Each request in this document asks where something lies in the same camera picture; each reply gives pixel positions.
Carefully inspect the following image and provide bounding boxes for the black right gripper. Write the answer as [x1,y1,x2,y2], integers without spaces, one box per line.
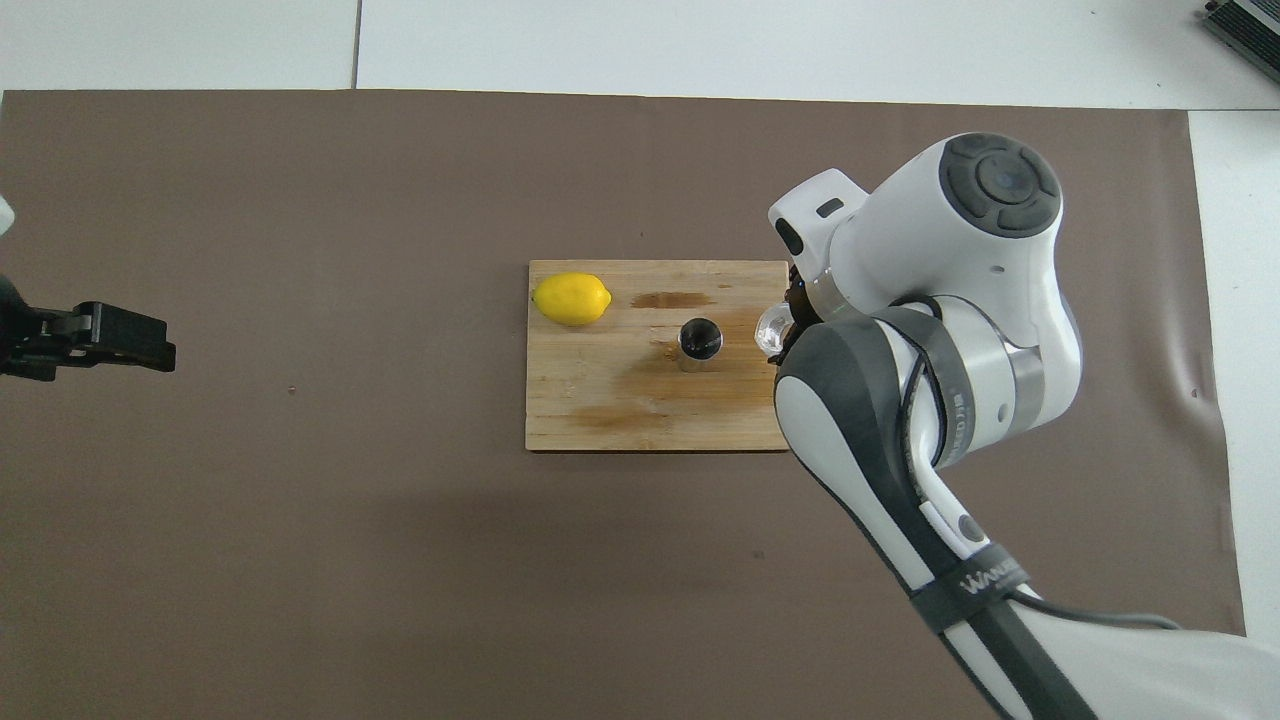
[787,262,824,327]

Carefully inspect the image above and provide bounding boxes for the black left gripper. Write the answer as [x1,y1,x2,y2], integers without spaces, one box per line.
[0,274,178,382]

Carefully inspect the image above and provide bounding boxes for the clear faceted glass cup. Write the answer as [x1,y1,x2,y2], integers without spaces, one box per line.
[755,298,797,363]

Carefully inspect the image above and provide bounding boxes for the steel double jigger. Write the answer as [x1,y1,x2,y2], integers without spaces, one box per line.
[678,317,724,374]

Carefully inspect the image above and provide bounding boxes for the wooden cutting board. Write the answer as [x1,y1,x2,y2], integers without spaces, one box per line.
[525,260,796,453]

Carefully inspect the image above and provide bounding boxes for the yellow lemon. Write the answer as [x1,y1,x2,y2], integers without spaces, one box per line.
[531,272,613,327]

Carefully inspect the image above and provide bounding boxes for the brown paper table mat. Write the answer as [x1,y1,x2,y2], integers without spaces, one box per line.
[0,90,1256,720]

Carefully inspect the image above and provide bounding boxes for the grey ribbed metal device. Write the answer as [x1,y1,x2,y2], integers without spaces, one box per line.
[1198,0,1280,73]

